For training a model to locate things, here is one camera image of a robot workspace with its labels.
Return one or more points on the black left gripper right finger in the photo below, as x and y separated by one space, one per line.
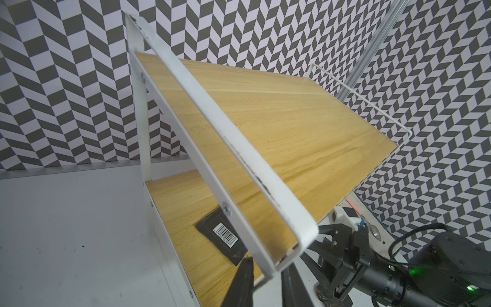
294 292

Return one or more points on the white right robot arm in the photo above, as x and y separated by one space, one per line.
450 270

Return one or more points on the black tea bag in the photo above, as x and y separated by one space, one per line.
218 230

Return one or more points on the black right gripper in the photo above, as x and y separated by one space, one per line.
342 260

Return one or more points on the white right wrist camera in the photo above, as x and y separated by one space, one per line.
346 216

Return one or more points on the pink handled spoon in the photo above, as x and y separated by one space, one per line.
372 228

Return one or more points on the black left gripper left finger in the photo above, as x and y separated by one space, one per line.
240 292

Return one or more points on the white yellow two-tier shelf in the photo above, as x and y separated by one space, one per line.
275 152

